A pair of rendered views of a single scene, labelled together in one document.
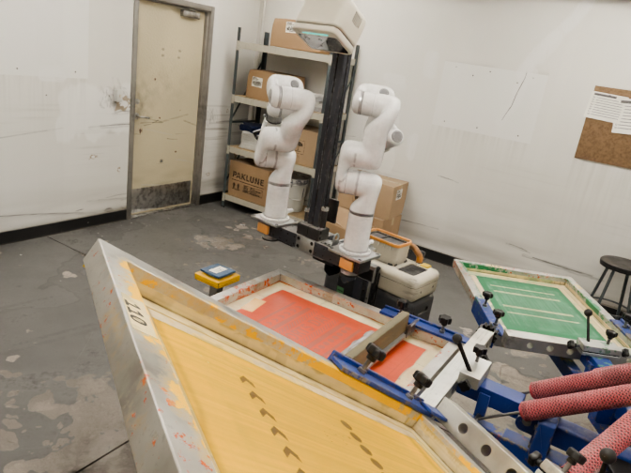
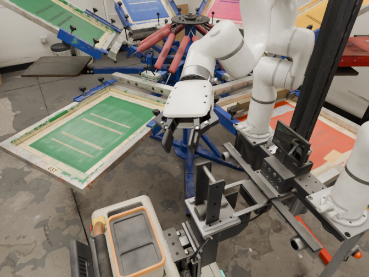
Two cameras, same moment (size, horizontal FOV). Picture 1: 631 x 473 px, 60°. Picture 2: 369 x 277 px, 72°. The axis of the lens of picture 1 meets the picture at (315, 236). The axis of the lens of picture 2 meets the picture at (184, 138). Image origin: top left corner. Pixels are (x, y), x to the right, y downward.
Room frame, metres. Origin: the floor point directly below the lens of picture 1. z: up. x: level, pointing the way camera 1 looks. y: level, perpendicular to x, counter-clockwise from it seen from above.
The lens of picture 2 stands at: (2.92, 0.00, 1.78)
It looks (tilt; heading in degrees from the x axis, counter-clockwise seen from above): 38 degrees down; 209
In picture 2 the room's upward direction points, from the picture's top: straight up
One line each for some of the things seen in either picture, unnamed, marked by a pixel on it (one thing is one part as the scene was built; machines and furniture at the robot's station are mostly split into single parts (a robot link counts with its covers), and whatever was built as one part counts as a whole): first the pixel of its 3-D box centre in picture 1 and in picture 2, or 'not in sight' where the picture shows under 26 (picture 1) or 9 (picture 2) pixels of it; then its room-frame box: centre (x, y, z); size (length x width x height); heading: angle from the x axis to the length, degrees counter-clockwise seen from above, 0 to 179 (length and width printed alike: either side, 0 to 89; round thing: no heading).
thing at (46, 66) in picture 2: not in sight; (111, 68); (1.41, -1.56, 0.91); 1.34 x 0.40 x 0.08; 120
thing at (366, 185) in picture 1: (362, 192); (269, 79); (2.00, -0.15, 1.37); 0.13 x 0.10 x 0.16; 83
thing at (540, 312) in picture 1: (557, 303); (115, 99); (1.99, -0.98, 1.05); 1.08 x 0.61 x 0.23; 0
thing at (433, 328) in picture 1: (419, 329); (222, 116); (1.73, -0.41, 0.98); 0.30 x 0.05 x 0.07; 60
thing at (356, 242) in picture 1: (360, 231); (256, 115); (2.01, -0.17, 1.21); 0.16 x 0.13 x 0.15; 142
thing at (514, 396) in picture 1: (490, 393); (227, 78); (1.33, -0.55, 1.02); 0.17 x 0.06 x 0.05; 60
